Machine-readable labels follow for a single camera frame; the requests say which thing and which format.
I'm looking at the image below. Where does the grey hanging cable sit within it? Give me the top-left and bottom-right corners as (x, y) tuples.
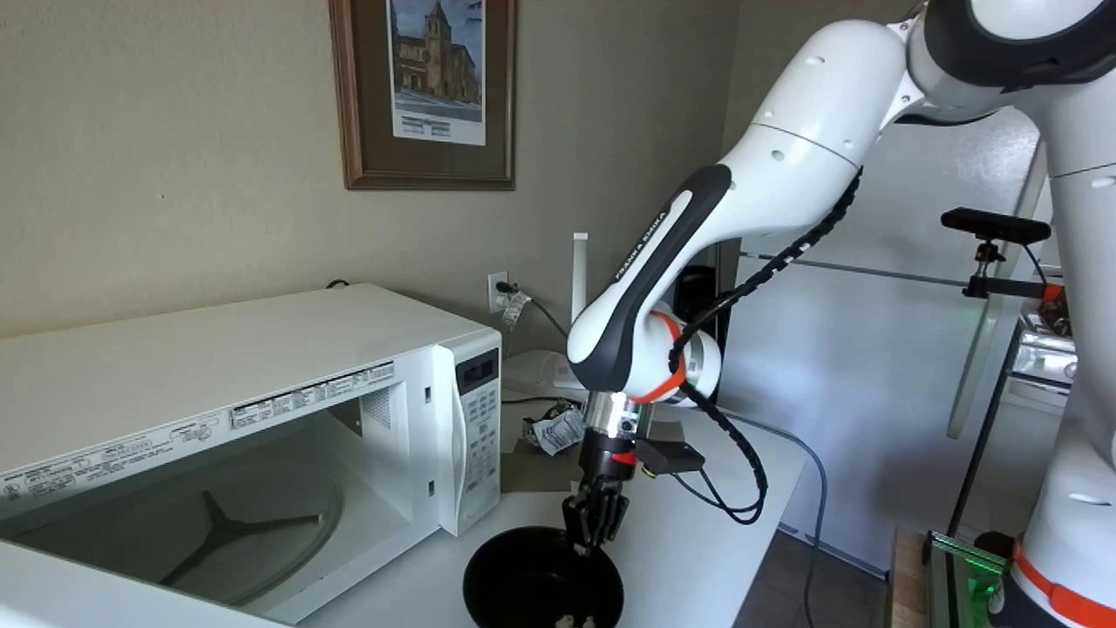
(742, 417), (839, 628)

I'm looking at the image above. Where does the black bowl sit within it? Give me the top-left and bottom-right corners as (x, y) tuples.
(462, 525), (629, 628)

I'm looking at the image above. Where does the white plug with cable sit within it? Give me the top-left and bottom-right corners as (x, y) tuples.
(500, 285), (572, 342)

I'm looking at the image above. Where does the white paper towel holder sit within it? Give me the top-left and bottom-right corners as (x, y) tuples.
(505, 232), (594, 405)

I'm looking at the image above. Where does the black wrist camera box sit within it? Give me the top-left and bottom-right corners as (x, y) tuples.
(632, 418), (711, 478)

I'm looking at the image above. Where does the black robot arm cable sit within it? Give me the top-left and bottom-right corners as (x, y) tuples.
(668, 169), (866, 530)

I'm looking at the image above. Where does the thin black power cord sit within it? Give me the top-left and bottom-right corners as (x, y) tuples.
(501, 392), (585, 417)

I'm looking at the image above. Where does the green clamp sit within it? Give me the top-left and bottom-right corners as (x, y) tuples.
(923, 527), (1012, 628)

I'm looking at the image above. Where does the white microwave oven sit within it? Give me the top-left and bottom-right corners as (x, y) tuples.
(0, 278), (505, 628)

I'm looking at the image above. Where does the black camera on mount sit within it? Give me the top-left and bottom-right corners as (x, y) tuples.
(940, 207), (1055, 299)

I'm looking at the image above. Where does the brown framed church picture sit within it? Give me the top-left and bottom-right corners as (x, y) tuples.
(328, 0), (521, 195)

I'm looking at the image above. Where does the dark turntable roller support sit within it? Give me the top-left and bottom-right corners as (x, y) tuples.
(157, 485), (325, 587)

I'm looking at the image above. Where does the wooden board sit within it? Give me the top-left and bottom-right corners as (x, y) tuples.
(887, 527), (940, 628)

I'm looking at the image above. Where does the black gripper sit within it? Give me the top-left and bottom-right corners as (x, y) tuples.
(563, 431), (643, 553)

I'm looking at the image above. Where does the orange cable strap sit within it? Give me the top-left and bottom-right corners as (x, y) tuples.
(632, 312), (694, 407)

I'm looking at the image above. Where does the glass microwave turntable plate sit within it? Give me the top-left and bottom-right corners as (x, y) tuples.
(10, 456), (349, 611)

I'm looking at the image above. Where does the white refrigerator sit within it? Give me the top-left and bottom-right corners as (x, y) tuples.
(718, 102), (1090, 576)

